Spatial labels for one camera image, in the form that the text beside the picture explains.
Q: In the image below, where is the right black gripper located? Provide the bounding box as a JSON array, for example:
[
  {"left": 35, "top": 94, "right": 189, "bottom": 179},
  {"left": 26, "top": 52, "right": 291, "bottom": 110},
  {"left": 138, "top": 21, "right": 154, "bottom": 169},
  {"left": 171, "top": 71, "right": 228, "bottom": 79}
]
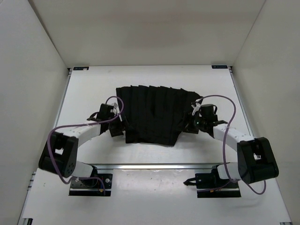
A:
[{"left": 174, "top": 112, "right": 207, "bottom": 135}]

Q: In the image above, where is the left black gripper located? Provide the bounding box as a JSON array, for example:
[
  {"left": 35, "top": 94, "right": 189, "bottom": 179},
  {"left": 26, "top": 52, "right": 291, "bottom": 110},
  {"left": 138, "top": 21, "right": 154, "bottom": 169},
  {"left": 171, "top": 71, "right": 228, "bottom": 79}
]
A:
[{"left": 108, "top": 111, "right": 134, "bottom": 137}]

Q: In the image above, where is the black pleated skirt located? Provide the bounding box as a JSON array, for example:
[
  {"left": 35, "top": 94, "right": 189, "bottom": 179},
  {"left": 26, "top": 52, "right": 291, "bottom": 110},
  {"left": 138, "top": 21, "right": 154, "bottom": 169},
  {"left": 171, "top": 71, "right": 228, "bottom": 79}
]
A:
[{"left": 116, "top": 85, "right": 201, "bottom": 146}]

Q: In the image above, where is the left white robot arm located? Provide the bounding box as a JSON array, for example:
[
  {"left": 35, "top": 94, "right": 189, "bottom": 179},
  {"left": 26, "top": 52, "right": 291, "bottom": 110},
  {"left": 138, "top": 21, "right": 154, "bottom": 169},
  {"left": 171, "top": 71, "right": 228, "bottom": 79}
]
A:
[{"left": 38, "top": 101, "right": 124, "bottom": 187}]

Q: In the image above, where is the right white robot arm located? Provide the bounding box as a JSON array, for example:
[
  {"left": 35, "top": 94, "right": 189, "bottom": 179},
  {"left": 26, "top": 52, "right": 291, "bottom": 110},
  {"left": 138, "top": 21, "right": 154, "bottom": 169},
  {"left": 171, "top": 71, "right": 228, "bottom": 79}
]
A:
[{"left": 184, "top": 103, "right": 279, "bottom": 189}]

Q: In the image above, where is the right blue corner label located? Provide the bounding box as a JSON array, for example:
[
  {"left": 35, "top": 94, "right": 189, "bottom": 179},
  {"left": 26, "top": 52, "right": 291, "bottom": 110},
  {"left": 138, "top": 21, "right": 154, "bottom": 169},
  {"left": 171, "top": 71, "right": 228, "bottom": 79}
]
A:
[{"left": 211, "top": 65, "right": 228, "bottom": 69}]

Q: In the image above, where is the blue corner label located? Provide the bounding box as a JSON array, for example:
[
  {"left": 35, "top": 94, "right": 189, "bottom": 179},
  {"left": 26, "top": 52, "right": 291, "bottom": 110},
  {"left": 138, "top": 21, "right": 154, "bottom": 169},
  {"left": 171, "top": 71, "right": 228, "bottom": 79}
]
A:
[
  {"left": 73, "top": 67, "right": 89, "bottom": 71},
  {"left": 211, "top": 65, "right": 228, "bottom": 69}
]

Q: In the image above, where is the left blue corner label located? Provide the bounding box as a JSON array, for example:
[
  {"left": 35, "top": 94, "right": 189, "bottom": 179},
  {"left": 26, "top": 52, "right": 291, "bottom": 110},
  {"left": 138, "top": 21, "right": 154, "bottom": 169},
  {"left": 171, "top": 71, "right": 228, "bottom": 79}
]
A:
[{"left": 73, "top": 67, "right": 89, "bottom": 71}]

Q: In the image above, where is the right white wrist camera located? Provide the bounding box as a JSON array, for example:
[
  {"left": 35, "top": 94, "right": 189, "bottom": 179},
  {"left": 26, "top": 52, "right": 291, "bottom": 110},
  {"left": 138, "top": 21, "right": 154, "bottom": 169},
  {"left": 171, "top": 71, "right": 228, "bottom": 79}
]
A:
[{"left": 191, "top": 101, "right": 201, "bottom": 116}]

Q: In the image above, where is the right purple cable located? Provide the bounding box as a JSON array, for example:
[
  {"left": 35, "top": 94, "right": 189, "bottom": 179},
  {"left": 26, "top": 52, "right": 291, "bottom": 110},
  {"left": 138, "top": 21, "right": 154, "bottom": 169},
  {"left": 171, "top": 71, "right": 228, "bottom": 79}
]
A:
[{"left": 192, "top": 94, "right": 267, "bottom": 195}]

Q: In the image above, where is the purple cable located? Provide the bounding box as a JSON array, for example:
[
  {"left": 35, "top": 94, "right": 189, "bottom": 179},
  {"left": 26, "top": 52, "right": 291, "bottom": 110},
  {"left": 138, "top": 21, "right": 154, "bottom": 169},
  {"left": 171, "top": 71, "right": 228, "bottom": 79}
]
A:
[
  {"left": 46, "top": 96, "right": 125, "bottom": 194},
  {"left": 192, "top": 94, "right": 267, "bottom": 195}
]

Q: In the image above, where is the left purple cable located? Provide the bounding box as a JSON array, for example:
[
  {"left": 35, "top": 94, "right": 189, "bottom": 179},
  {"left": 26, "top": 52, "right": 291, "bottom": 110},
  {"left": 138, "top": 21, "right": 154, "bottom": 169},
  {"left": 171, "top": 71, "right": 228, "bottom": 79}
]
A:
[{"left": 46, "top": 96, "right": 125, "bottom": 194}]

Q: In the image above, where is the aluminium table rail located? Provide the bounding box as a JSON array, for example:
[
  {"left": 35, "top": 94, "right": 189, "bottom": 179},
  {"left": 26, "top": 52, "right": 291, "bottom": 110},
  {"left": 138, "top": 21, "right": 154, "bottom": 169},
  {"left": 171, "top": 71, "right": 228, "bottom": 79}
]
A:
[{"left": 93, "top": 163, "right": 221, "bottom": 170}]

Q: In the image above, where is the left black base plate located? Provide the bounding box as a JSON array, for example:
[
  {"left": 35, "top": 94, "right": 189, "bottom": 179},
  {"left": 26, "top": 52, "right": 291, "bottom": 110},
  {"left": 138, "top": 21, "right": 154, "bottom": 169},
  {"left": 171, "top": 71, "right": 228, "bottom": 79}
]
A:
[{"left": 69, "top": 170, "right": 113, "bottom": 197}]

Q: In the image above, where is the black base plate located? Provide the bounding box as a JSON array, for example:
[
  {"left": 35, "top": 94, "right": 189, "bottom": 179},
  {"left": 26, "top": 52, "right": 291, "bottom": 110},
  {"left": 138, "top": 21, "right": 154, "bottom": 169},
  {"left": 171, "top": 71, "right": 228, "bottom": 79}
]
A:
[
  {"left": 69, "top": 170, "right": 113, "bottom": 197},
  {"left": 183, "top": 172, "right": 241, "bottom": 198}
]

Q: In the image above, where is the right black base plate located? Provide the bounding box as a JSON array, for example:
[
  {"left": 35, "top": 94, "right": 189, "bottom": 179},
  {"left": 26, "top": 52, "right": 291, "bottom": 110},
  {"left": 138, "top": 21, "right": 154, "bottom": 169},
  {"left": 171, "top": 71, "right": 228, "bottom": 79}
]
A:
[{"left": 183, "top": 172, "right": 241, "bottom": 198}]

